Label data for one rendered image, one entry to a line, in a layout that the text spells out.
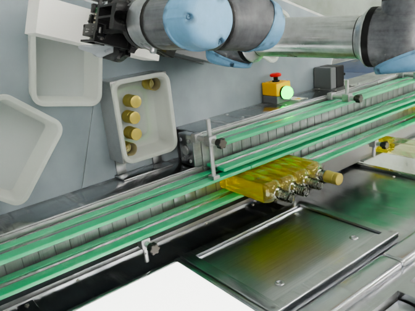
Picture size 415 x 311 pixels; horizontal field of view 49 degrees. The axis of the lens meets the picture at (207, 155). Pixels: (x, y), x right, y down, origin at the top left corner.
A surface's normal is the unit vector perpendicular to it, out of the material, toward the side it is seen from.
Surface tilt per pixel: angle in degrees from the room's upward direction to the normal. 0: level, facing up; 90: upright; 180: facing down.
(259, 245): 90
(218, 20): 0
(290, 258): 90
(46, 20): 0
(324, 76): 90
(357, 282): 90
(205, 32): 1
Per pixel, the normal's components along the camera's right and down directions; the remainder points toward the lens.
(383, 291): -0.11, -0.95
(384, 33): -0.63, 0.07
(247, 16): 0.59, 0.03
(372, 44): -0.62, 0.41
